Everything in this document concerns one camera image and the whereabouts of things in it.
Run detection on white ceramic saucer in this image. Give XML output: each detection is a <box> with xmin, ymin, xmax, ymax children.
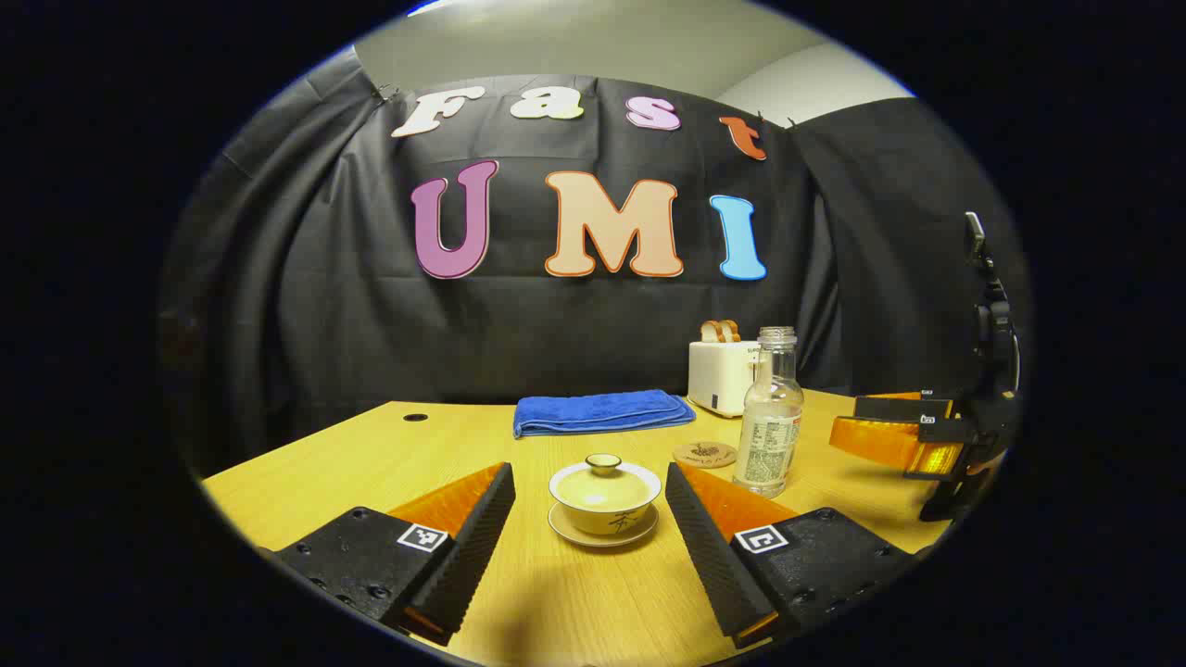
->
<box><xmin>547</xmin><ymin>502</ymin><xmax>660</xmax><ymax>548</ymax></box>

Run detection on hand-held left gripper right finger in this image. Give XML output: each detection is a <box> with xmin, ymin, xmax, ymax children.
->
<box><xmin>664</xmin><ymin>461</ymin><xmax>918</xmax><ymax>649</ymax></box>

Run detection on clear plastic water bottle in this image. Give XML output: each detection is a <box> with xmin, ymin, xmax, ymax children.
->
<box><xmin>732</xmin><ymin>326</ymin><xmax>805</xmax><ymax>499</ymax></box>

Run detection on yellow ceramic teacup lid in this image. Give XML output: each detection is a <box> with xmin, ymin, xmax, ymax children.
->
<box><xmin>549</xmin><ymin>453</ymin><xmax>662</xmax><ymax>511</ymax></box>

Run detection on round wooden coaster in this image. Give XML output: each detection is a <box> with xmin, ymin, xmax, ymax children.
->
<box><xmin>673</xmin><ymin>441</ymin><xmax>738</xmax><ymax>470</ymax></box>

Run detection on blue folded towel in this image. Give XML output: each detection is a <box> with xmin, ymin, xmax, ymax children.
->
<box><xmin>512</xmin><ymin>389</ymin><xmax>697</xmax><ymax>439</ymax></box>

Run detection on white toaster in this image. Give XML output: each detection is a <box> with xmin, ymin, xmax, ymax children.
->
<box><xmin>687</xmin><ymin>339</ymin><xmax>763</xmax><ymax>419</ymax></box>

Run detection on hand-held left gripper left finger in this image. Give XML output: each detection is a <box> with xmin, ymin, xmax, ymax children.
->
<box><xmin>269</xmin><ymin>461</ymin><xmax>517</xmax><ymax>648</ymax></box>

